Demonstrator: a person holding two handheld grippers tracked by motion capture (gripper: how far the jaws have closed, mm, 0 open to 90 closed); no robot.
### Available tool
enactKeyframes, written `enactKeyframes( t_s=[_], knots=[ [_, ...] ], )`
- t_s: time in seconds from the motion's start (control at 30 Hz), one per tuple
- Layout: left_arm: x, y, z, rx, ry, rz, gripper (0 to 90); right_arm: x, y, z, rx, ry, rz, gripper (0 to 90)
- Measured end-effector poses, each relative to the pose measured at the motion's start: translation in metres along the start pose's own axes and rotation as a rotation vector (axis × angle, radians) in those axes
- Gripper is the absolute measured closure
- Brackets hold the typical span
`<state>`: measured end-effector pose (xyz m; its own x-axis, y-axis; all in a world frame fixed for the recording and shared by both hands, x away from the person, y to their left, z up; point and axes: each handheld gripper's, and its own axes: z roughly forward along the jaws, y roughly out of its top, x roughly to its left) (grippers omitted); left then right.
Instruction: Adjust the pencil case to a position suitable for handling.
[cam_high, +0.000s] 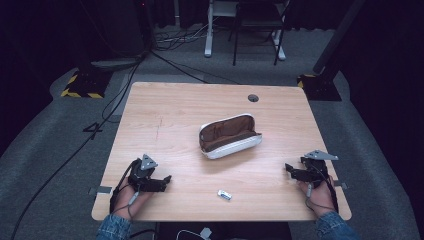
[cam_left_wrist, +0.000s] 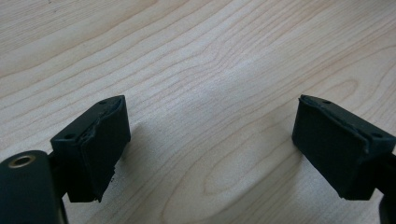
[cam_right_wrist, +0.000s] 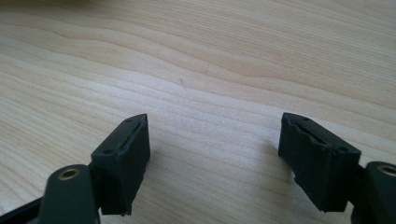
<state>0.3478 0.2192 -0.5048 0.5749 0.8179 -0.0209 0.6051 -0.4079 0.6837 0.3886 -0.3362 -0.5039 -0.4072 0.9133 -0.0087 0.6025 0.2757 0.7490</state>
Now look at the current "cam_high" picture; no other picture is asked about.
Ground black folding chair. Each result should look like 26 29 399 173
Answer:
227 0 292 67

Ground white desk frame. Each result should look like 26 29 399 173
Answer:
203 0 288 62

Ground small white eraser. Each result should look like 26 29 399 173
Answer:
216 189 233 202

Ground person's right hand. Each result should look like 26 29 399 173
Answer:
297 175 336 220

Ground black stand base striped tape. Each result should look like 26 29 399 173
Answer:
296 73 343 102
60 68 114 99

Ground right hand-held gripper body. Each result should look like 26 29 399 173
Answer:
299 149 340 185

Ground white case with brown lining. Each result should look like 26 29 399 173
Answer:
198 113 263 161

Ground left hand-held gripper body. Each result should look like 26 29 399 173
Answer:
127 153 160 193

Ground long black floor cable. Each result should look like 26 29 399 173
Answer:
9 53 145 240

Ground bundle of floor cables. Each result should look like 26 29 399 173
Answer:
153 23 214 52

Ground person's left hand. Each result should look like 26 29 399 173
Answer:
114 175 154 222

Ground white plug with cable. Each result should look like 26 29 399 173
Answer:
175 227 214 240

